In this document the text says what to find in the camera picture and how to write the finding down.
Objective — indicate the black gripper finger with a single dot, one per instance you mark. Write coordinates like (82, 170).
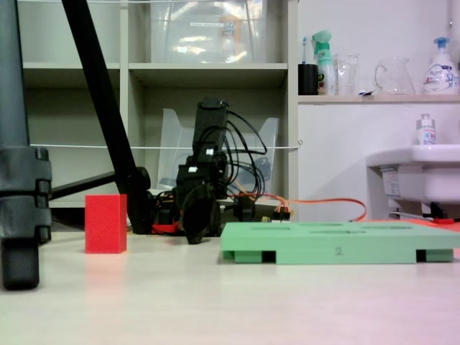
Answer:
(197, 215)
(217, 219)

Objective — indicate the red square block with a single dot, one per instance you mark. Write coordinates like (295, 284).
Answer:
(106, 224)

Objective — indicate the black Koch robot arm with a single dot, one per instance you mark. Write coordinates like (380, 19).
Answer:
(210, 122)

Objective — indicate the green shape-hole board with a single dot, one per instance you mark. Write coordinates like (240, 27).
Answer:
(323, 242)

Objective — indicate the orange flat block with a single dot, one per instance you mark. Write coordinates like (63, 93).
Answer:
(402, 220)

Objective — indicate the orange thick block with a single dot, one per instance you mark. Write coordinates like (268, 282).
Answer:
(443, 221)

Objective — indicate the clear plastic file holder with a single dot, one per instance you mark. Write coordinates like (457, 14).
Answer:
(172, 143)

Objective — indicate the black tripod brace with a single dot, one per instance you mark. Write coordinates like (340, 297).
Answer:
(82, 185)

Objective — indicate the beige shelf unit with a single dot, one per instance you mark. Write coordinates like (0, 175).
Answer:
(208, 70)

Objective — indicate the black tripod leg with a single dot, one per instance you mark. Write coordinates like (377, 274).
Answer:
(104, 108)

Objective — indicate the clear plastic storage box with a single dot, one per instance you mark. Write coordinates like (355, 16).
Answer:
(208, 36)

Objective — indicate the black cup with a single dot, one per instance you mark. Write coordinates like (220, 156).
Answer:
(308, 79)

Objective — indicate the blue toothbrush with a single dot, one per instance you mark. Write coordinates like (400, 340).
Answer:
(304, 50)

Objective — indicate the green spray bottle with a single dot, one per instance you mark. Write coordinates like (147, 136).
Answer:
(324, 64)

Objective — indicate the grey tripod leg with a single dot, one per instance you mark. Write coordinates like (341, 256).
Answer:
(16, 143)

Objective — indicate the clear measuring cup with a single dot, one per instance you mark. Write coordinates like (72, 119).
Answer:
(348, 77)

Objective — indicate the white sink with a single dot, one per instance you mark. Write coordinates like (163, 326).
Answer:
(431, 169)

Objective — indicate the small clear sanitiser bottle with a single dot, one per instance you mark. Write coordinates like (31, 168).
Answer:
(426, 133)

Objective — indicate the glass pitcher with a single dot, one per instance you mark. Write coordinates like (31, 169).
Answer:
(395, 79)

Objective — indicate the white soap pump bottle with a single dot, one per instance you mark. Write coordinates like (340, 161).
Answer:
(440, 77)

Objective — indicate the red arm base mount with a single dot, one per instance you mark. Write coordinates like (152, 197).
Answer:
(165, 228)

